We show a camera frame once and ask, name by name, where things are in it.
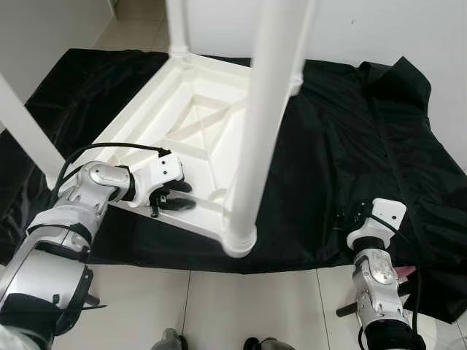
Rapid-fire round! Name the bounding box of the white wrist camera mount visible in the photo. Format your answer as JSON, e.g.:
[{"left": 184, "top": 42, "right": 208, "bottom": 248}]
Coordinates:
[
  {"left": 130, "top": 152, "right": 185, "bottom": 209},
  {"left": 347, "top": 198, "right": 407, "bottom": 250}
]

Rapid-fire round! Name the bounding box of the white plastic table top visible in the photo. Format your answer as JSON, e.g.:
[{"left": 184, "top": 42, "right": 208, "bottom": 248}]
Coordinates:
[{"left": 47, "top": 51, "right": 304, "bottom": 257}]

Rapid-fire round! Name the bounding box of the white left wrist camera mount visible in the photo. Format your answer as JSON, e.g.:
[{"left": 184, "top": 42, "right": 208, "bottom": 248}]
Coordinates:
[{"left": 130, "top": 152, "right": 185, "bottom": 209}]

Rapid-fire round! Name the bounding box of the black metal table leg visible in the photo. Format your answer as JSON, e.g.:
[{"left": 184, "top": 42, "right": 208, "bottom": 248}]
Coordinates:
[{"left": 336, "top": 299, "right": 358, "bottom": 318}]

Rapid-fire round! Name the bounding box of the black table cloth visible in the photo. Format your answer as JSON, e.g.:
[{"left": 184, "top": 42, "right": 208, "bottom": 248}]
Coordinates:
[{"left": 0, "top": 47, "right": 467, "bottom": 322}]

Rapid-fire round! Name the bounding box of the pink cloth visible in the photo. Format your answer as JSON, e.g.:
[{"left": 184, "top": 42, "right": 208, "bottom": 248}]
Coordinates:
[{"left": 394, "top": 266, "right": 417, "bottom": 281}]

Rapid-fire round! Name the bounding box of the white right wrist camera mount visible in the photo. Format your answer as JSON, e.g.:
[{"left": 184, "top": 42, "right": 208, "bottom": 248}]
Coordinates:
[{"left": 347, "top": 198, "right": 407, "bottom": 250}]

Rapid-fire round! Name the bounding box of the grey left robot foot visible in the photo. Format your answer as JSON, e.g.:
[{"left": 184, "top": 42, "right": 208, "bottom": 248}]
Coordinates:
[{"left": 161, "top": 328, "right": 189, "bottom": 350}]

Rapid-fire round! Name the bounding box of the white plastic table leg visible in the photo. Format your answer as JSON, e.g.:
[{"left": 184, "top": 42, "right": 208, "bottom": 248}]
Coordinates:
[
  {"left": 221, "top": 0, "right": 307, "bottom": 257},
  {"left": 0, "top": 73, "right": 65, "bottom": 187},
  {"left": 288, "top": 0, "right": 318, "bottom": 97},
  {"left": 166, "top": 0, "right": 192, "bottom": 59}
]

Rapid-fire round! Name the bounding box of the grey right robot foot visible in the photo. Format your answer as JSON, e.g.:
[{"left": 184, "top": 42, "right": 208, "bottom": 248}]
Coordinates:
[{"left": 243, "top": 335, "right": 296, "bottom": 350}]

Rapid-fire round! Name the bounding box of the grey robot foot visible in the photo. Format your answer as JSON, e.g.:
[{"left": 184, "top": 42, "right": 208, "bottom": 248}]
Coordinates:
[
  {"left": 161, "top": 328, "right": 189, "bottom": 350},
  {"left": 243, "top": 335, "right": 296, "bottom": 350}
]

